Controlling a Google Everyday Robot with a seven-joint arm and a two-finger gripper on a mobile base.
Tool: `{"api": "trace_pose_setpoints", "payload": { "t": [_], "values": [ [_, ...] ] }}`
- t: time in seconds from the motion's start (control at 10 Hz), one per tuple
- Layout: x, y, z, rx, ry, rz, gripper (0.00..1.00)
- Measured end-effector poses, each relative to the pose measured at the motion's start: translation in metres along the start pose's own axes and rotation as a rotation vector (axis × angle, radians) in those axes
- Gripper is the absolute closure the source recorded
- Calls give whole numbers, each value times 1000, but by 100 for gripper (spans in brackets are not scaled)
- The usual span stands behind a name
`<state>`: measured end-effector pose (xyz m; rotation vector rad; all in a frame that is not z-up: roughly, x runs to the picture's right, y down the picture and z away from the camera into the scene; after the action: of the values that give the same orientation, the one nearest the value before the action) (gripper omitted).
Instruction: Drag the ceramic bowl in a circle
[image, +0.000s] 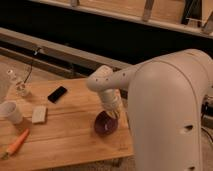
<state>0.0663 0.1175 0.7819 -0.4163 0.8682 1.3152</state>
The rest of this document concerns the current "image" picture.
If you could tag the white paper cup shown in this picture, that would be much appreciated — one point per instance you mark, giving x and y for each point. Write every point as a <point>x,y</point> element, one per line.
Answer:
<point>10,111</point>

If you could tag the black smartphone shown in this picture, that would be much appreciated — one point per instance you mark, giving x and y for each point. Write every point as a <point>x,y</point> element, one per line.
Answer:
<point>57,94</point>

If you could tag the clear glass bottle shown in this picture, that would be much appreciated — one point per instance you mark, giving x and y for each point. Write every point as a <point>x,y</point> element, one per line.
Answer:
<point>18,83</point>

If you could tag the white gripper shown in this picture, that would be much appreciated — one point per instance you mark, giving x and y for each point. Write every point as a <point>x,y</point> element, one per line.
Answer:
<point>111,101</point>

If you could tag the white sponge block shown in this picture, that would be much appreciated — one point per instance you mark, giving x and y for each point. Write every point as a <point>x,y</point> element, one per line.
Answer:
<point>39,114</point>

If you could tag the dark purple ceramic bowl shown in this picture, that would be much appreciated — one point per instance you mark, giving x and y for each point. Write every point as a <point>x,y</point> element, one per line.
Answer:
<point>104,124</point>

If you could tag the orange carrot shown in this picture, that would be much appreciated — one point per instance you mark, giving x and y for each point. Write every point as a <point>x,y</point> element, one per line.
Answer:
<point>16,144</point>

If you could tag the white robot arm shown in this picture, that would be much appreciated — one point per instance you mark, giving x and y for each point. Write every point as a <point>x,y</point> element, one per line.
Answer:
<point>165,96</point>

